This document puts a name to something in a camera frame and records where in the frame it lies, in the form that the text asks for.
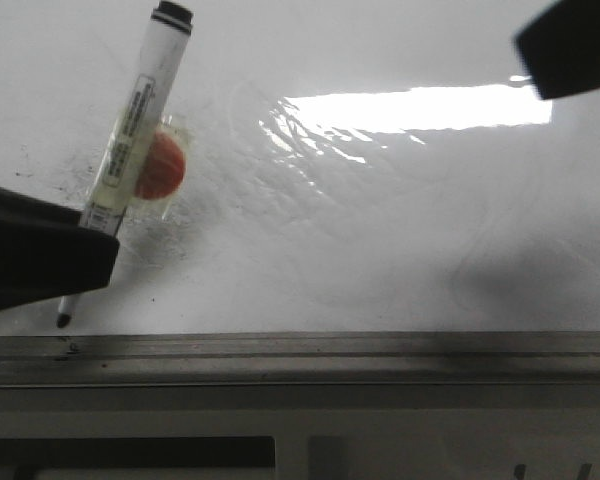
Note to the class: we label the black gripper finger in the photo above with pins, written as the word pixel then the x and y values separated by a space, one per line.
pixel 44 253
pixel 560 49

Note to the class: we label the white black whiteboard marker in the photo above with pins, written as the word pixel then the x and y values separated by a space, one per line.
pixel 167 35

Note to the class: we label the white whiteboard with metal frame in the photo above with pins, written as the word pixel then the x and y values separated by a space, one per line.
pixel 375 194

